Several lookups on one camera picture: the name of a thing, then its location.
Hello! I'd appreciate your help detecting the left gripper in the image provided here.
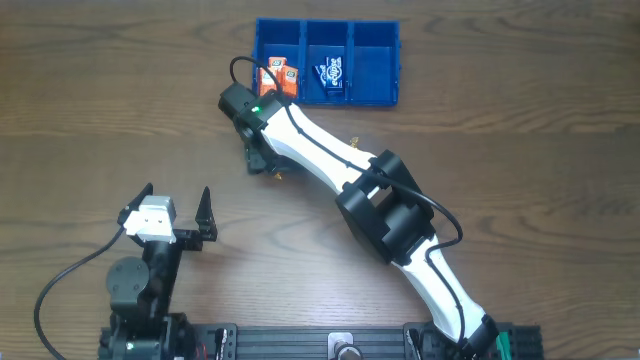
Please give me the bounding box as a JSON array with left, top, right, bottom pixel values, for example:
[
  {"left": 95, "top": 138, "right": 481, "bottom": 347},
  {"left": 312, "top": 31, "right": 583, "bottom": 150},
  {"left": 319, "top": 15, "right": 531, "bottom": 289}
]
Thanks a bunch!
[{"left": 117, "top": 182, "right": 219, "bottom": 253}]

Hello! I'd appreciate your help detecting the blue candy pack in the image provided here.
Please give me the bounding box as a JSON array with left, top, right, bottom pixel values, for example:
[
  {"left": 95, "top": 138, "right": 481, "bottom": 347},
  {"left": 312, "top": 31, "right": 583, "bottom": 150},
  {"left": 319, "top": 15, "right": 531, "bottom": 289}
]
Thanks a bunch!
[
  {"left": 323, "top": 55, "right": 347, "bottom": 97},
  {"left": 310, "top": 63, "right": 332, "bottom": 97}
]

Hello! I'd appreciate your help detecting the blue tray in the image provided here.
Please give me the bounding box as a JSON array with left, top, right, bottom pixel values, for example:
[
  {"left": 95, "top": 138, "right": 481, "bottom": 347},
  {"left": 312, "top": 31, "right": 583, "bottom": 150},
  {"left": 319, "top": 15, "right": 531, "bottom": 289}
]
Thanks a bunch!
[{"left": 252, "top": 17, "right": 402, "bottom": 108}]

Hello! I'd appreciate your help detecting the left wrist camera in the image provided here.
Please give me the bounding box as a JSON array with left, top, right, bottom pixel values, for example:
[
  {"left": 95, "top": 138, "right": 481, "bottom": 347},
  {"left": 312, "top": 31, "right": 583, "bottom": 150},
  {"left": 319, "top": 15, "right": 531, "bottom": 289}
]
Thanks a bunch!
[{"left": 123, "top": 194, "right": 178, "bottom": 245}]

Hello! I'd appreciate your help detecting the mounting rail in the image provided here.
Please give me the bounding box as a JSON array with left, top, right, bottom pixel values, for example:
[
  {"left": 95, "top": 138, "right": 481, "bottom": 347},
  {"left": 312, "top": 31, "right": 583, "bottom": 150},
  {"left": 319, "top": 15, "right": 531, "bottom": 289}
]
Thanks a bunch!
[{"left": 99, "top": 322, "right": 544, "bottom": 360}]

